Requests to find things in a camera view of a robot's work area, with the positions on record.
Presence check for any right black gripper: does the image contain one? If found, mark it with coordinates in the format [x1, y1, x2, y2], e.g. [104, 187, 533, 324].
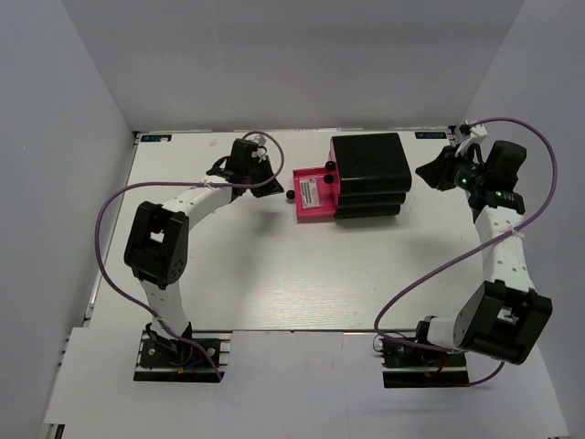
[414, 143, 488, 192]

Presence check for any clear labelled makeup case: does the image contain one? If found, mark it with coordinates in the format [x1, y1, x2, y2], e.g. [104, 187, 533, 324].
[298, 177, 322, 209]

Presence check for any pink bottom drawer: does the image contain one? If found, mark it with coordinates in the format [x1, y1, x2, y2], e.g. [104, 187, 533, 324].
[292, 166, 340, 223]

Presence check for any black drawer organizer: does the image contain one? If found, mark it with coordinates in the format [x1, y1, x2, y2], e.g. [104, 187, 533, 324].
[334, 133, 412, 220]

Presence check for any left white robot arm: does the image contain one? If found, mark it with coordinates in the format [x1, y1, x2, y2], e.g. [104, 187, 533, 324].
[123, 133, 284, 365]

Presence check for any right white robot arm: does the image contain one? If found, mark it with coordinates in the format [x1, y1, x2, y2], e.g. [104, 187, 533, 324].
[412, 141, 553, 365]

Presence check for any blue label sticker right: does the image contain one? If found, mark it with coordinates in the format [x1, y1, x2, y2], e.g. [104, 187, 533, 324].
[414, 131, 448, 140]

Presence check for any blue label sticker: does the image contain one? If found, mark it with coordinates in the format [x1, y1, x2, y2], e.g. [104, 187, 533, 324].
[140, 134, 172, 143]
[414, 131, 448, 140]

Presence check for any blue label sticker left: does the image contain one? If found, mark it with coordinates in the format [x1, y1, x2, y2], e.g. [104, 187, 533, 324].
[140, 134, 172, 143]

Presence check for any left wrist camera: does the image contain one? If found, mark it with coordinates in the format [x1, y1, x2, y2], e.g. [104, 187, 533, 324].
[247, 134, 268, 160]

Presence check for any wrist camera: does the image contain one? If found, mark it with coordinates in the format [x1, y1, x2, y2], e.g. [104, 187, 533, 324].
[454, 123, 488, 155]
[247, 134, 268, 160]

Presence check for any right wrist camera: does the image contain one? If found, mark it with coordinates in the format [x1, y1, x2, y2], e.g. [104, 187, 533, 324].
[454, 123, 488, 155]

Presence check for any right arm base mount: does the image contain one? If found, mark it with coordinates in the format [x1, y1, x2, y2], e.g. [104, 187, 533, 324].
[372, 335, 470, 389]

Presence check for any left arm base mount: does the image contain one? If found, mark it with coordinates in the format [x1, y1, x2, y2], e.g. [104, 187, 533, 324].
[133, 324, 232, 383]

